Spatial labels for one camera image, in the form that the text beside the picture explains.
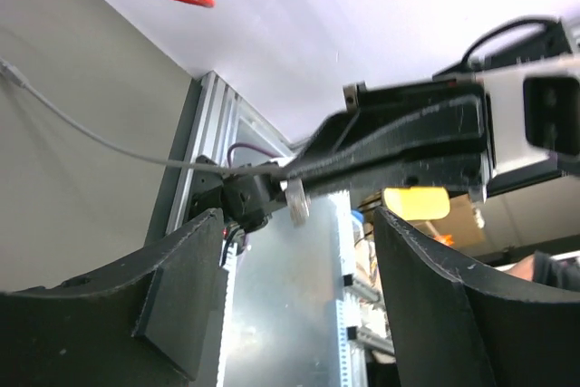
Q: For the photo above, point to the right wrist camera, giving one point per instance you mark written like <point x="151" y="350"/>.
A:
<point x="534" y="112"/>

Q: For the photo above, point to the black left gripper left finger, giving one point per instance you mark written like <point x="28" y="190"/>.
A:
<point x="138" y="321"/>

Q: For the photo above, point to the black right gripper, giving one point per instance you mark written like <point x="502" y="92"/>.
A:
<point x="435" y="133"/>

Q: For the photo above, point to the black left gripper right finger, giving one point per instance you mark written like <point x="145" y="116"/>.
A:
<point x="457" y="322"/>

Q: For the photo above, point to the slotted cable duct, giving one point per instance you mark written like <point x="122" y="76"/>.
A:
<point x="230" y="267"/>

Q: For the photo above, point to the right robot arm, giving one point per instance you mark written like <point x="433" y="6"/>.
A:
<point x="551" y="39"/>

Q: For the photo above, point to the yellow object in background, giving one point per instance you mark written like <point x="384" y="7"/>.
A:
<point x="417" y="203"/>

